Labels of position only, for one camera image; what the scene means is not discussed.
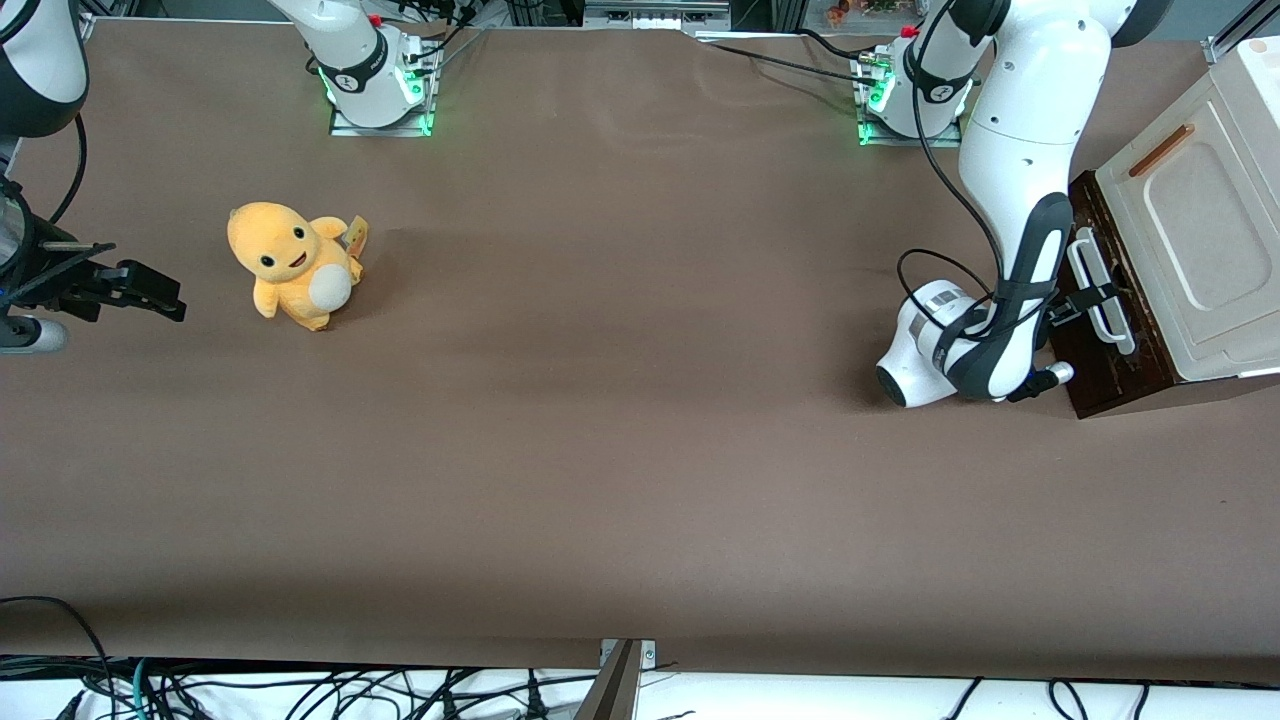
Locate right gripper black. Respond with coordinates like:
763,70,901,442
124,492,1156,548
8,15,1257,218
0,245,188,324

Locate white drawer handle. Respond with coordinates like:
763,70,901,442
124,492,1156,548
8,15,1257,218
1066,226,1138,357

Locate dark wooden drawer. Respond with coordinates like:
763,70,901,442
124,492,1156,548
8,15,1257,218
1060,170,1183,406

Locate cream plastic cabinet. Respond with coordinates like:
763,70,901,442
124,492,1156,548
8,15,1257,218
1094,36,1280,383

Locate yellow plush toy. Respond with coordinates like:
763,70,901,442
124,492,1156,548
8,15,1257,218
226,201,370,333

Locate white power strip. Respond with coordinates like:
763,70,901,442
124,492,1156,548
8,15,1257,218
583,0,733,33

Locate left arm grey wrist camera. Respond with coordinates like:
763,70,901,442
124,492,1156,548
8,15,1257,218
1005,361,1076,403

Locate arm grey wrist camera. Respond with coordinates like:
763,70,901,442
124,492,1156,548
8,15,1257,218
1005,361,1076,403
0,314,70,357

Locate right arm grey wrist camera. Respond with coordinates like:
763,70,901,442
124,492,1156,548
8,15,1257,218
0,314,70,357

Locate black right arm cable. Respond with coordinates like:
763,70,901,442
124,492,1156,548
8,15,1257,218
45,113,89,227

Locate orange-brown cabinet handle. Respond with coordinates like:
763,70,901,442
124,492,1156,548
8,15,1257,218
1128,123,1196,179

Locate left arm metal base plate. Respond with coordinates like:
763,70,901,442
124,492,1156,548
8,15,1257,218
855,50,966,148

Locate aluminium frame profile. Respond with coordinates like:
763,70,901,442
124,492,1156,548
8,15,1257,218
1205,0,1280,63

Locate black curved cable loop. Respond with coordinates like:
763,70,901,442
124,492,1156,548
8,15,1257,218
0,596,113,720

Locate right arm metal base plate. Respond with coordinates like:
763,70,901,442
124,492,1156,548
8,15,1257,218
328,30,438,138

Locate short black cable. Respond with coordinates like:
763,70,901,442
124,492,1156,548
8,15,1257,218
795,27,866,63

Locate long black cable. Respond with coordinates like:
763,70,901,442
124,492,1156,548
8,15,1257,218
695,38,881,87

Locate teal cable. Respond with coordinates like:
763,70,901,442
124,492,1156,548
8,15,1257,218
125,660,161,720

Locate tangled black cables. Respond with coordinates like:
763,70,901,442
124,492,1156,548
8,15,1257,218
0,655,601,720

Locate black base cable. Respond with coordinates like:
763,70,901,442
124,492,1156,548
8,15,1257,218
400,0,493,76

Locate grey metal bracket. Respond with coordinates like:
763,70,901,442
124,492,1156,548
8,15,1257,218
575,638,658,720

